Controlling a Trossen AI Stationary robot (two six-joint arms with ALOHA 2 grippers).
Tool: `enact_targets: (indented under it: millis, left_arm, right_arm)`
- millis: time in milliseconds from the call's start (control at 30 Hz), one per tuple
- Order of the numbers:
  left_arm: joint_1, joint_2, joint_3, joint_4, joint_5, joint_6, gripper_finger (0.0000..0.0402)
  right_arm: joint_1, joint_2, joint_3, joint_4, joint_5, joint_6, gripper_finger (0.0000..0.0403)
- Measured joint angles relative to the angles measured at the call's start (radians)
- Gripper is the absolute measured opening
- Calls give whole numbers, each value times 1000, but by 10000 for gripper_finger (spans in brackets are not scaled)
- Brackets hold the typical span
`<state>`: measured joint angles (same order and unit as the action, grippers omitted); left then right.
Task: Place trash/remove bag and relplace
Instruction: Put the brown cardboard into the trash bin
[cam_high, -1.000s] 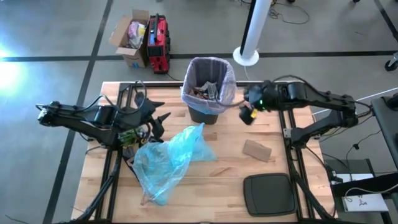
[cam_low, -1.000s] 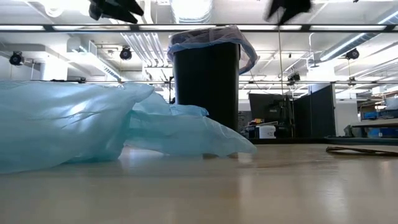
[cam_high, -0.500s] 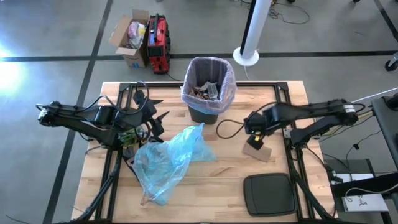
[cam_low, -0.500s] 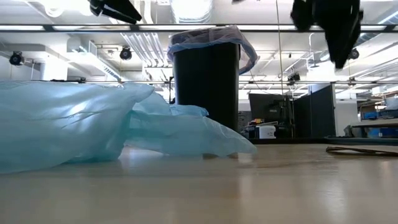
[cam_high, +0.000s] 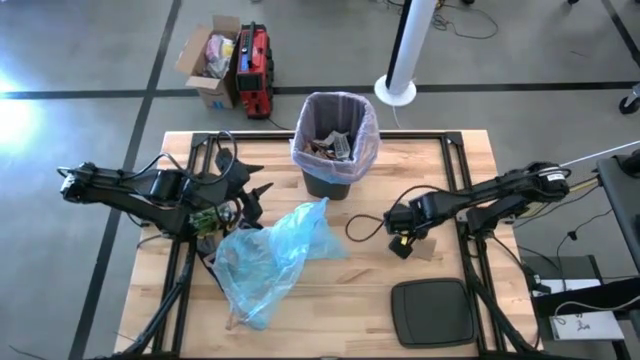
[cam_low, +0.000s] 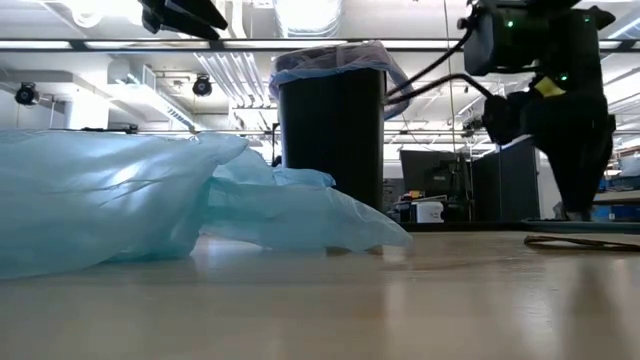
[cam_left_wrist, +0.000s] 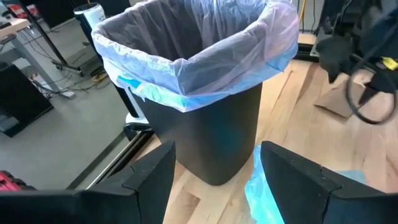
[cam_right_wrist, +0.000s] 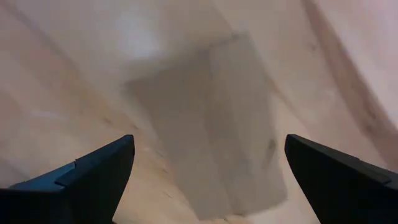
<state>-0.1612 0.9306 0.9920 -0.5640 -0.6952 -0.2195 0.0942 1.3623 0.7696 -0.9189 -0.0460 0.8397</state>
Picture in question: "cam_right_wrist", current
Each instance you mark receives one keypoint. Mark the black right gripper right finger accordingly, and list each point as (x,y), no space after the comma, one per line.
(348,193)

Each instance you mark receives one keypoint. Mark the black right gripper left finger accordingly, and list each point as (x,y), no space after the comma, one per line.
(77,193)

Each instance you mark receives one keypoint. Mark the square brown cardboard piece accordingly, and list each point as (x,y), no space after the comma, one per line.
(211,124)

